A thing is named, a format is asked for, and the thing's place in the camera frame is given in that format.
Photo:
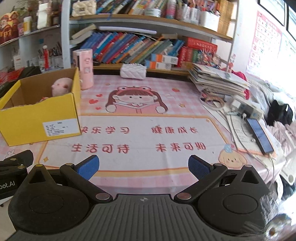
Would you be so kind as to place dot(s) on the row of thin books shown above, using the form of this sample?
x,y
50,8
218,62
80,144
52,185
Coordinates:
x,y
129,5

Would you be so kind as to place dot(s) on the grey blanket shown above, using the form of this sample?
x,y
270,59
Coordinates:
x,y
261,90

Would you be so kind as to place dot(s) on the red cartoon figure stick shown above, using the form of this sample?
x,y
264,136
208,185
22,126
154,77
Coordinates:
x,y
231,66

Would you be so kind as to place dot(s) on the colourful hair clip display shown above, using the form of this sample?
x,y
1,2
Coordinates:
x,y
210,58

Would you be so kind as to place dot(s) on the white small bag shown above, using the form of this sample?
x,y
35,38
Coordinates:
x,y
44,16

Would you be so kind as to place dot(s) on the white boxes of pens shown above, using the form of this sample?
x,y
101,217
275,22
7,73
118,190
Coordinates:
x,y
208,19

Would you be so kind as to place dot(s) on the orange white small box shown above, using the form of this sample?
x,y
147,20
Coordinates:
x,y
157,65
164,59

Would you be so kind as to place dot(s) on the pen holder with pens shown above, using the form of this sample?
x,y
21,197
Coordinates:
x,y
56,61

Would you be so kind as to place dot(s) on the white jar yellow label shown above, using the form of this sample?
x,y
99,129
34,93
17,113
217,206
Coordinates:
x,y
27,25

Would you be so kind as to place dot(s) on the white quilted purse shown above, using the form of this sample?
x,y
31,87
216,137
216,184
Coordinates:
x,y
133,71

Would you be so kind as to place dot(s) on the small pink plush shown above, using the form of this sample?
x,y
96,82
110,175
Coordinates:
x,y
45,99

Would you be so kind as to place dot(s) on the red fortune figure decoration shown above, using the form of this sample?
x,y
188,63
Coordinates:
x,y
8,29

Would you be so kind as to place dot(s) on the red white tassel ornament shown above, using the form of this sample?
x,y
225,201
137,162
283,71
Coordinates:
x,y
46,58

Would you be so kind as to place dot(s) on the stack of papers and notebooks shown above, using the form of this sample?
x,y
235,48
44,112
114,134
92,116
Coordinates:
x,y
219,78

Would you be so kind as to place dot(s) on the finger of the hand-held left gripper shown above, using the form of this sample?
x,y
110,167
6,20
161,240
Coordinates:
x,y
20,156

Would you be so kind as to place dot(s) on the black smartphone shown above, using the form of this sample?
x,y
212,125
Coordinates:
x,y
260,135

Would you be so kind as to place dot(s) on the pink alphabet wall poster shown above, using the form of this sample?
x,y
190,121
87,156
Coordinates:
x,y
263,41

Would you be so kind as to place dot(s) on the red cloth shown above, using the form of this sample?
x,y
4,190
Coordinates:
x,y
239,75

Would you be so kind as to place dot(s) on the black picture frame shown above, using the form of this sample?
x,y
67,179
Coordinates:
x,y
291,20
272,9

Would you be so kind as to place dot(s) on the printed worksheet papers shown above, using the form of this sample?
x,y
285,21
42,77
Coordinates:
x,y
238,129

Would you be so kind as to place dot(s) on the yellow cardboard box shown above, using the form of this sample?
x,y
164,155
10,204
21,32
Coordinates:
x,y
27,125

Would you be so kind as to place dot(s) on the white long flat case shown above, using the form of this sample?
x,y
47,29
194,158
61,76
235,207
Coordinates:
x,y
124,29

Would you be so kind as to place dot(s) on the white red desk card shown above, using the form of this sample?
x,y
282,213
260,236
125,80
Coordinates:
x,y
17,61

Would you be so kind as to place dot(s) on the white stand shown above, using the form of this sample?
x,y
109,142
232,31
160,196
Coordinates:
x,y
289,173

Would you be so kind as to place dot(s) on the pale wall poster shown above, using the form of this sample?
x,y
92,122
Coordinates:
x,y
289,58

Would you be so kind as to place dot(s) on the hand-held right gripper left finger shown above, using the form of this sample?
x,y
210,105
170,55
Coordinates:
x,y
89,165

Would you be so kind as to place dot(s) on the white wooden bookshelf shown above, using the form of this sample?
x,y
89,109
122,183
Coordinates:
x,y
148,19

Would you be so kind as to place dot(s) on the white power strip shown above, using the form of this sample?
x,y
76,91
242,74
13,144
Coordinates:
x,y
251,109

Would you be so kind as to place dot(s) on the white corner shelf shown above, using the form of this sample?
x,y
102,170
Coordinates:
x,y
34,32

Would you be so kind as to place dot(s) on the cream quilted handbag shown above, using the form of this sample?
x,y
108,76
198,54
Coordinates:
x,y
84,8

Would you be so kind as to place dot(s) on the black clothing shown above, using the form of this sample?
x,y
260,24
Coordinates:
x,y
279,112

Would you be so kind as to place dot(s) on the row of colourful books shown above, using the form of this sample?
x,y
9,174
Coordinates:
x,y
124,47

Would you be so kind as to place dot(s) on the thick book lying flat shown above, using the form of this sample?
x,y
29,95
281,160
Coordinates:
x,y
83,32

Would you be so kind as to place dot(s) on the pink cartoon cylinder container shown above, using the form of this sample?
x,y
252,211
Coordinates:
x,y
84,69

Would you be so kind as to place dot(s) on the pink plush pig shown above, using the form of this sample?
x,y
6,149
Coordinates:
x,y
61,87

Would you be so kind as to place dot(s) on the red plastic bag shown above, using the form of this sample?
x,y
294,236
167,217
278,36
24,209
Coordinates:
x,y
9,76

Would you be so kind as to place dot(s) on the red boxed book set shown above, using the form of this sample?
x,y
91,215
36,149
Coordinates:
x,y
198,44

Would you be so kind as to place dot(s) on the pink bedding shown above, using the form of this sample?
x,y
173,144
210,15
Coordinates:
x,y
284,136

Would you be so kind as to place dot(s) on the white plugged charger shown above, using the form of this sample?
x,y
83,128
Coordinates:
x,y
235,103

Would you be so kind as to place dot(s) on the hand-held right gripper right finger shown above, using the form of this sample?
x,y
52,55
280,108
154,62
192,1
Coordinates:
x,y
198,165

